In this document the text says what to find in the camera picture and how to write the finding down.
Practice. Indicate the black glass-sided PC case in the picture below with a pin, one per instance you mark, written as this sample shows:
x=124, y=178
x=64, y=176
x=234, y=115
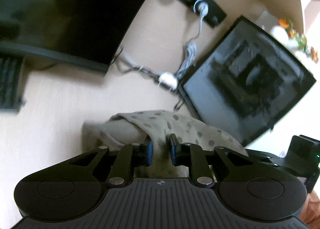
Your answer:
x=246, y=83

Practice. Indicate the black keyboard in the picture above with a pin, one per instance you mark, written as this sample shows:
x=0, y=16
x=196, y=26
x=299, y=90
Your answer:
x=10, y=82

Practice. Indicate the orange flower decoration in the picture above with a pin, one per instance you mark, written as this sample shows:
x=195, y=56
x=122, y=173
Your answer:
x=303, y=44

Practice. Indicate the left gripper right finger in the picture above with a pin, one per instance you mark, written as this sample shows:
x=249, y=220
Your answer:
x=191, y=156

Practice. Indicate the white cable bundle wad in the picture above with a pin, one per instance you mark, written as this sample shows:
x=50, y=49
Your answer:
x=168, y=80

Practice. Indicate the brown corduroy garment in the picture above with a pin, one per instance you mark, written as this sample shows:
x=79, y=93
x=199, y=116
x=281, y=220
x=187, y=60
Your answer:
x=128, y=128

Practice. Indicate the black computer monitor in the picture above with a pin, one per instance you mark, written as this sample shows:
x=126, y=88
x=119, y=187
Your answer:
x=85, y=33

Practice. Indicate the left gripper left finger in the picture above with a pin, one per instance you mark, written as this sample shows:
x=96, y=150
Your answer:
x=124, y=162

